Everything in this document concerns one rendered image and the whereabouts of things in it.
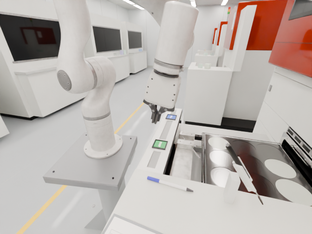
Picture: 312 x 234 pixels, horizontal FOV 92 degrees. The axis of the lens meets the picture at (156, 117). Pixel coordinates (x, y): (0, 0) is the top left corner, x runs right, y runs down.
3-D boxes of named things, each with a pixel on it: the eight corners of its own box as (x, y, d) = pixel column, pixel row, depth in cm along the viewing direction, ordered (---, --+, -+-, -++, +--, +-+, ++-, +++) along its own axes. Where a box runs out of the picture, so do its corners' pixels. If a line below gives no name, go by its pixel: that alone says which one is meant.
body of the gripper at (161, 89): (185, 71, 46) (176, 104, 51) (154, 62, 47) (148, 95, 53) (183, 76, 39) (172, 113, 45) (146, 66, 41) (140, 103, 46)
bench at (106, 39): (131, 77, 619) (126, 19, 528) (107, 89, 464) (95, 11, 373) (107, 75, 644) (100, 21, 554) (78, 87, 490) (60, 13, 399)
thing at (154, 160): (180, 127, 102) (182, 108, 96) (161, 202, 55) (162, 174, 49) (167, 125, 105) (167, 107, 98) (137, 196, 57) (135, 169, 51)
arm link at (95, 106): (76, 116, 66) (59, 59, 54) (106, 101, 81) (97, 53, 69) (96, 122, 61) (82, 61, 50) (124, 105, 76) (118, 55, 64)
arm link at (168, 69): (186, 63, 45) (183, 73, 47) (159, 56, 46) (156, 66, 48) (183, 68, 38) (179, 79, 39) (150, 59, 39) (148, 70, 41)
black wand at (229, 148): (224, 146, 33) (229, 144, 33) (223, 142, 35) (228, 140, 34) (260, 205, 38) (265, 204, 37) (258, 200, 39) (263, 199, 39)
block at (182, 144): (193, 146, 75) (194, 141, 73) (192, 150, 72) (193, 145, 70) (177, 143, 77) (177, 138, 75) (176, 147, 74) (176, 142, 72)
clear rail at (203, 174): (204, 134, 83) (204, 132, 82) (204, 194, 50) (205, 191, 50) (201, 133, 83) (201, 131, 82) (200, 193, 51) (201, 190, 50)
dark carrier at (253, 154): (278, 145, 73) (279, 144, 73) (330, 217, 43) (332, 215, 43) (204, 134, 81) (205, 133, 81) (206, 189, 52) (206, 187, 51)
